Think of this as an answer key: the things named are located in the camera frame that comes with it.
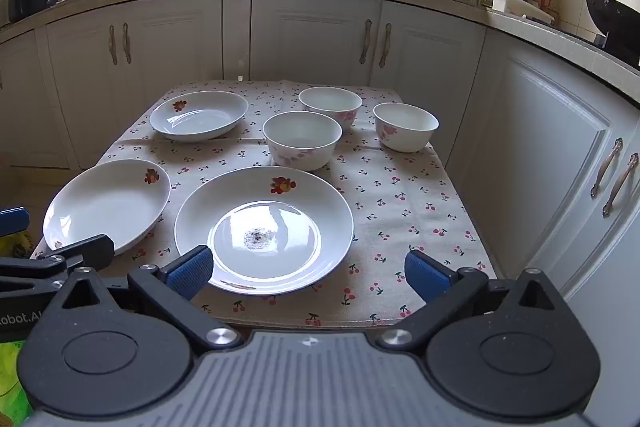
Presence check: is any white plastic tray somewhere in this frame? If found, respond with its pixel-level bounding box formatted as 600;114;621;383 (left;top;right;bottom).
490;0;556;26

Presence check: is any yellow plastic bag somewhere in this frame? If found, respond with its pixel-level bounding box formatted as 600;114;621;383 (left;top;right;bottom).
0;234;37;260

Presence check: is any white fruit print plate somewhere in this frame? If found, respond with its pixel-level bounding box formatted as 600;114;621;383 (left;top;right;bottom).
149;90;249;143
173;166;355;296
42;159;172;257

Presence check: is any green carton box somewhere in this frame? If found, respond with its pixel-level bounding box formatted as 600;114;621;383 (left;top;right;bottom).
0;340;29;427

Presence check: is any white bowl pink flower print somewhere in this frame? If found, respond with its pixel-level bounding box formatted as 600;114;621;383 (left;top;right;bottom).
298;86;364;134
372;102;440;154
262;110;343;172

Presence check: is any cherry print tablecloth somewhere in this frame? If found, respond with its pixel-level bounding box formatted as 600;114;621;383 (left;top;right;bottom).
30;79;498;329

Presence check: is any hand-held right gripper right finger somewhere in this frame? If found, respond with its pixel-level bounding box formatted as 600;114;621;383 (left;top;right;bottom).
376;250;566;355

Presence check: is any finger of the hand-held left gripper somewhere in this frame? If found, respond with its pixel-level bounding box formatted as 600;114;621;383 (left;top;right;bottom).
0;207;31;238
0;234;115;293

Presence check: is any black wok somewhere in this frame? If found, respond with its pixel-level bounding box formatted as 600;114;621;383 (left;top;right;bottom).
578;0;640;68

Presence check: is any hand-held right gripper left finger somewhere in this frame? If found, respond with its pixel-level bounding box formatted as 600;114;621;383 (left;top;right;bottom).
55;245;244;355

